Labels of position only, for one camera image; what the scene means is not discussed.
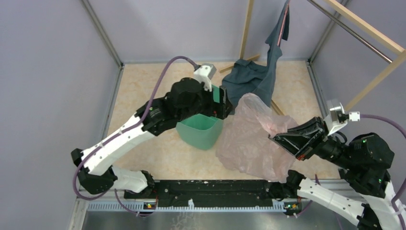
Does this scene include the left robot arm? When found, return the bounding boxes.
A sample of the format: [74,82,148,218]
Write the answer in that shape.
[71,78,233,199]

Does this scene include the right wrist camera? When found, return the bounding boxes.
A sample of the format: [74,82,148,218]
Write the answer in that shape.
[323,99,361,136]

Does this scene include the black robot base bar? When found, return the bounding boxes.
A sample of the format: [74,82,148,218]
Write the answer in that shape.
[124,180,303,208]

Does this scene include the green plastic trash bin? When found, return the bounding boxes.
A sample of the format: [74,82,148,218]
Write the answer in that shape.
[176,85,223,150]

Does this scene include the dark blue-grey cloth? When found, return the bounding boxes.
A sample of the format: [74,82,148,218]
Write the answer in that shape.
[222,0,290,108]

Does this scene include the wooden drying rack frame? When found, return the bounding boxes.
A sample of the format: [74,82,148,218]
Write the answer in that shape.
[219,0,406,116]

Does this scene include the metal rod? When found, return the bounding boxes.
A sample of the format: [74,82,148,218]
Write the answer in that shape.
[308,0,393,64]

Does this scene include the white cable duct strip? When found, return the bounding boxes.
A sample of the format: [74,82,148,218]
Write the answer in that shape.
[87,200,286,212]

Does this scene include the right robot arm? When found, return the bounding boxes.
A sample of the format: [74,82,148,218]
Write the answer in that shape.
[272,117,406,230]

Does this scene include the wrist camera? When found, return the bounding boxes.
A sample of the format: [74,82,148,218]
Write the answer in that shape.
[323,99,361,136]
[193,63,216,92]

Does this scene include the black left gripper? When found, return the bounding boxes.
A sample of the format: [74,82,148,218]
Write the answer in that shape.
[178,82,234,122]

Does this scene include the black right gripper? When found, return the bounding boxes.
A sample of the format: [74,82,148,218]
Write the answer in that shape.
[267,115,356,169]

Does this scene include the pink translucent trash bag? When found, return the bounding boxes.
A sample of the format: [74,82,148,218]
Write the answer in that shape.
[215,93,297,183]

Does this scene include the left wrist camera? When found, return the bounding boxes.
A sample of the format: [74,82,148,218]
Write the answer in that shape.
[193,63,216,92]

